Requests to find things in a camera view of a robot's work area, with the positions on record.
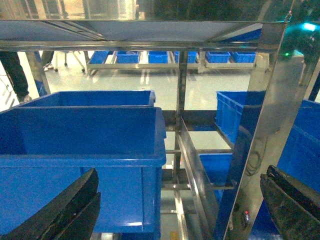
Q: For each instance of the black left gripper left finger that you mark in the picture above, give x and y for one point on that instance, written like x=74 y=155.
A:
x=71 y=215

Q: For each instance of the steel rack shelf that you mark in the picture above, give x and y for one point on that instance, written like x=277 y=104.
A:
x=272 y=28

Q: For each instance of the large blue crate on rack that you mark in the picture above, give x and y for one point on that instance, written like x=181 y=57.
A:
x=45 y=149

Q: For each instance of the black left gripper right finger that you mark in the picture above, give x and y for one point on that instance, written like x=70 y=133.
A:
x=293 y=206

